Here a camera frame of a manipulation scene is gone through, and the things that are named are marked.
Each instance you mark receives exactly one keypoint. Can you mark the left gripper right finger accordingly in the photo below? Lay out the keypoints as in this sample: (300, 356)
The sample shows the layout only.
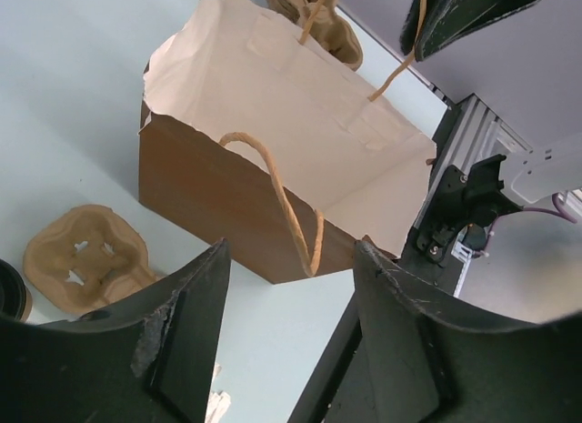
(435, 358)

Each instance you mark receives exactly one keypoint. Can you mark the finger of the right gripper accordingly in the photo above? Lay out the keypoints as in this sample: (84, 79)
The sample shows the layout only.
(432, 25)

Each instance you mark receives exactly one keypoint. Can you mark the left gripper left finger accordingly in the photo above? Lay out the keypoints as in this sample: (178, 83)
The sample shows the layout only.
(149, 357)

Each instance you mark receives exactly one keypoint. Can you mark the single brown cup carrier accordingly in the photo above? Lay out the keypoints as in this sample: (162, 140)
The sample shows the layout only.
(87, 259)

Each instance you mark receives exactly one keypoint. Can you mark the black cup lid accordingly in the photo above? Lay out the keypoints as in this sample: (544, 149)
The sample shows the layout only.
(13, 292)

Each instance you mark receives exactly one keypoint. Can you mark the brown paper bag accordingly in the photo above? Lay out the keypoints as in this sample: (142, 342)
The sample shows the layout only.
(253, 132)

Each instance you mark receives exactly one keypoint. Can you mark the brown paper cup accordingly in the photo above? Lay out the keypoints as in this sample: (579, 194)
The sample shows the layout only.
(28, 304)

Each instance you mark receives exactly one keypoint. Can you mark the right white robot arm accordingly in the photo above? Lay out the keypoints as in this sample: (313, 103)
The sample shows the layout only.
(540, 71)

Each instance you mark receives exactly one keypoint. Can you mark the white wrapped straws bundle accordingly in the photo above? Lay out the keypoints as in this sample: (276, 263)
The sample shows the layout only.
(217, 405)

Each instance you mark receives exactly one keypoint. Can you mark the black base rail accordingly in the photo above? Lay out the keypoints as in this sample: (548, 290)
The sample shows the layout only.
(341, 384)

